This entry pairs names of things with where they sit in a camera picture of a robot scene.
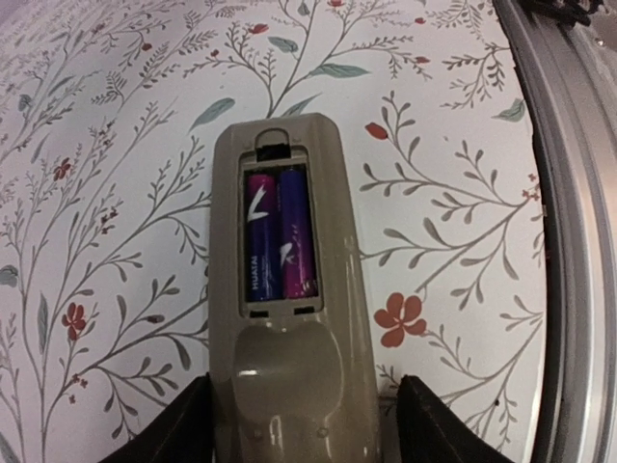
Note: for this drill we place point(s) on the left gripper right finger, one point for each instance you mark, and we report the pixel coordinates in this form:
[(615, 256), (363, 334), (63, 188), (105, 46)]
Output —
[(429, 431)]

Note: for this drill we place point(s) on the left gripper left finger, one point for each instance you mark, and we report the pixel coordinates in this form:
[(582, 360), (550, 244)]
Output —
[(182, 432)]

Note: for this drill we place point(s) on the floral patterned table mat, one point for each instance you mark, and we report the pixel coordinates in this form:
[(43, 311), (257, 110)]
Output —
[(109, 115)]

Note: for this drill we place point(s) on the front aluminium rail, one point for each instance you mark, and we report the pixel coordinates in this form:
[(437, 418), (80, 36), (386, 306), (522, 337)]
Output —
[(568, 75)]

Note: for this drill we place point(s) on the dark battery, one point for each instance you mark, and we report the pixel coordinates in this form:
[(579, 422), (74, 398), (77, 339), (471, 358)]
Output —
[(263, 238), (297, 252)]

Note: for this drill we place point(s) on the white remote control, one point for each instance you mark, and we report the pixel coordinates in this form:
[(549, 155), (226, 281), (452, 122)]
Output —
[(293, 380)]

